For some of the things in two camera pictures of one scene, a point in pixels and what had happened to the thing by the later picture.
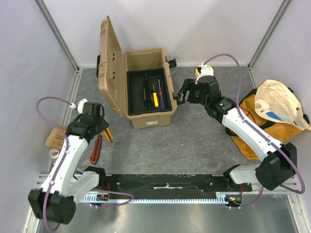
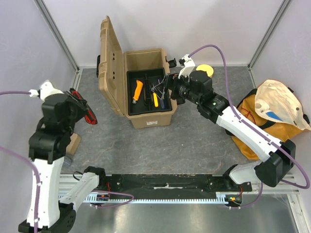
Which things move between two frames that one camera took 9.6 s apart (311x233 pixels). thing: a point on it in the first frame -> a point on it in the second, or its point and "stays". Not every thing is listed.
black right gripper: x=190 y=90 -> x=173 y=86
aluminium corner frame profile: x=58 y=34 stays
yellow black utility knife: x=108 y=134 -> x=137 y=91
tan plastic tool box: x=112 y=65 stays
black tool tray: x=140 y=85 stays
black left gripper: x=104 y=124 -> x=81 y=104
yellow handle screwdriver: x=155 y=98 stays
